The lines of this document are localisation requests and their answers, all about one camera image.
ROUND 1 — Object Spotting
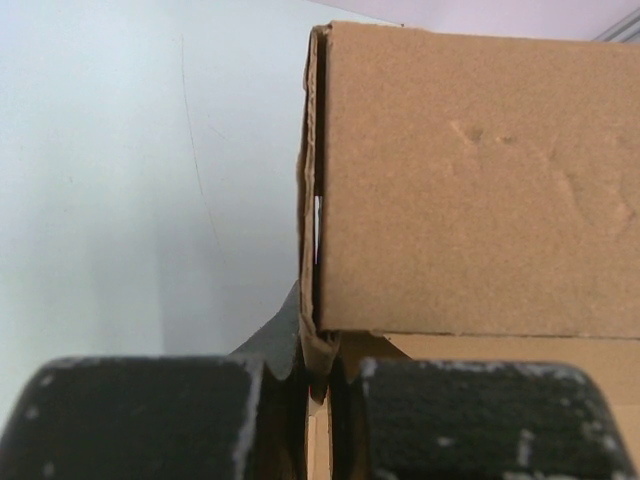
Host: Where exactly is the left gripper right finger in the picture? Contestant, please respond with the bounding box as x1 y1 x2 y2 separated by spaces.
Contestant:
330 344 631 479

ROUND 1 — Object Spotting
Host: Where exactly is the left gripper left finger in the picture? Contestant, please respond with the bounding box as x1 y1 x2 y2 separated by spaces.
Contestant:
1 288 308 480

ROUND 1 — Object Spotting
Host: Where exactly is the brown cardboard box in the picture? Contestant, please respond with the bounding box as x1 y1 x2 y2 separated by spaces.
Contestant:
298 21 639 478

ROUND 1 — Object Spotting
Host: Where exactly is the right aluminium corner post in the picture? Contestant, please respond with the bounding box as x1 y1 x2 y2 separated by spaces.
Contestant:
594 10 640 43

